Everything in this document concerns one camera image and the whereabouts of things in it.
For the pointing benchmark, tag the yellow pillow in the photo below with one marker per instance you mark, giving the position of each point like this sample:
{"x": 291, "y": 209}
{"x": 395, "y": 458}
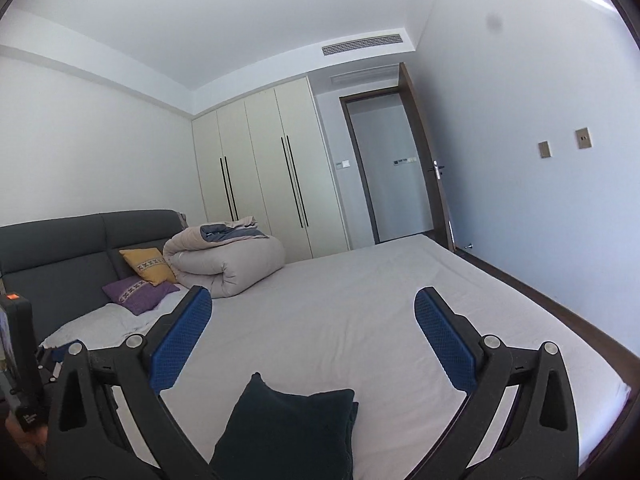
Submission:
{"x": 150, "y": 265}

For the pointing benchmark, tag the brown door frame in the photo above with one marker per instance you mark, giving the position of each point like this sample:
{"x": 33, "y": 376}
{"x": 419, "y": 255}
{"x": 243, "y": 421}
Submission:
{"x": 345, "y": 160}

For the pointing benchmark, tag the beige rolled duvet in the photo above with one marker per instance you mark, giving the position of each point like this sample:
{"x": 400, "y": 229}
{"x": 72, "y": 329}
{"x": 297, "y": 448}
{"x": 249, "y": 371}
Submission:
{"x": 225, "y": 265}

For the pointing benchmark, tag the dark green sweater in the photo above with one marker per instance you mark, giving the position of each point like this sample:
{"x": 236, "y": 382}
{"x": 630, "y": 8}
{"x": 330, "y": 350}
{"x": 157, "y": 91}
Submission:
{"x": 285, "y": 430}

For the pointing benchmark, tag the hallway switch panel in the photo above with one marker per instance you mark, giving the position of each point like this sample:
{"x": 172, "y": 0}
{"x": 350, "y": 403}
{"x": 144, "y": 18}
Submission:
{"x": 404, "y": 161}

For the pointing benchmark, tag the brown door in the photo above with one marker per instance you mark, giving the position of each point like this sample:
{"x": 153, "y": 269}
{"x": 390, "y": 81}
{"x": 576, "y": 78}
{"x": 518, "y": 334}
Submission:
{"x": 422, "y": 145}

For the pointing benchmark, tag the cream wardrobe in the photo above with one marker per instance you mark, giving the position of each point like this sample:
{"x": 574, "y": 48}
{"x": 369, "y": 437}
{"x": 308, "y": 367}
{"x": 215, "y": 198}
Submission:
{"x": 265, "y": 170}

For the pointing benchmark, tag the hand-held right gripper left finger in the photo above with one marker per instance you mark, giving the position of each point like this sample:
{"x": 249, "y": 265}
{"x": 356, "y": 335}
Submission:
{"x": 182, "y": 340}

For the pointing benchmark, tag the white linear air vent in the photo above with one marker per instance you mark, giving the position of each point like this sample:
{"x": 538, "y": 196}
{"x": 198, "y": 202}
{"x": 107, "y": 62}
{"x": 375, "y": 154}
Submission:
{"x": 365, "y": 77}

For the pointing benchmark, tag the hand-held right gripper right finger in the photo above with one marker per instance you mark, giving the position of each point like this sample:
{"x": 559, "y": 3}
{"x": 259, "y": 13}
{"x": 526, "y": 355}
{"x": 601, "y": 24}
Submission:
{"x": 445, "y": 345}

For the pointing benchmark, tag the white air vent grille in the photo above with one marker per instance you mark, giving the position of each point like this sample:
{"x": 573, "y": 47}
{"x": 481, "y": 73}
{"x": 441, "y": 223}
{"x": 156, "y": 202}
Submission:
{"x": 362, "y": 45}

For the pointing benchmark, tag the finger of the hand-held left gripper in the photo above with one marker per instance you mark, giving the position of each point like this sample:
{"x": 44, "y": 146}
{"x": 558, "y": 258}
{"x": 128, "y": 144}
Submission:
{"x": 47, "y": 365}

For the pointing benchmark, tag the purple pillow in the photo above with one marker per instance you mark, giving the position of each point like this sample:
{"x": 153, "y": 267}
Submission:
{"x": 137, "y": 296}

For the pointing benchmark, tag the brass wall socket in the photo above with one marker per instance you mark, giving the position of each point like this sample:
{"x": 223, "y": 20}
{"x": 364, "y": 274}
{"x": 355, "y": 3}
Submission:
{"x": 545, "y": 149}
{"x": 583, "y": 138}

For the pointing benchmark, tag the grey upholstered headboard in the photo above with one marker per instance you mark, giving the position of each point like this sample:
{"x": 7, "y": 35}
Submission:
{"x": 60, "y": 255}

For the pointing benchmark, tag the bed with white sheet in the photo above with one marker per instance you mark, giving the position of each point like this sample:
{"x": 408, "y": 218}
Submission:
{"x": 350, "y": 300}

